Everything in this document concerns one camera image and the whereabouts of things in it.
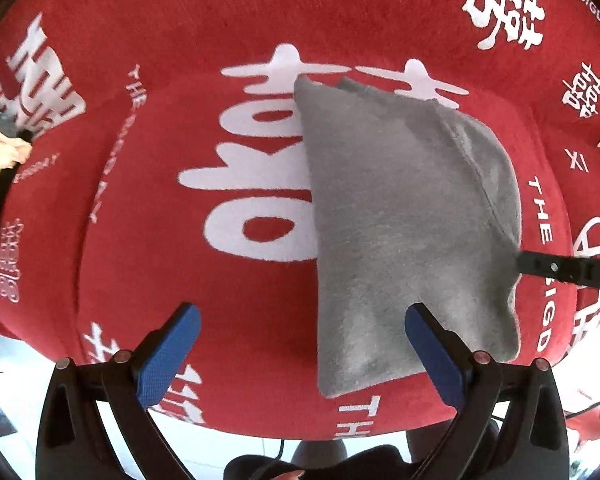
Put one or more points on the red printed blanket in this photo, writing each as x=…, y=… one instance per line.
x=180, y=270

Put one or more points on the grey sweater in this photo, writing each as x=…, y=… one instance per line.
x=405, y=210

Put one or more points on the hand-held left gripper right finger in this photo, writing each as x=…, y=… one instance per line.
x=435, y=355

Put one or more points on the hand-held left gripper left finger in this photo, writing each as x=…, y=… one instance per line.
x=170, y=355

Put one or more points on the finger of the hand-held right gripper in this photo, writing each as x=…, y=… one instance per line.
x=555, y=267

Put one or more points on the person's dark clothing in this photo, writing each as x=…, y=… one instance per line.
x=360, y=462

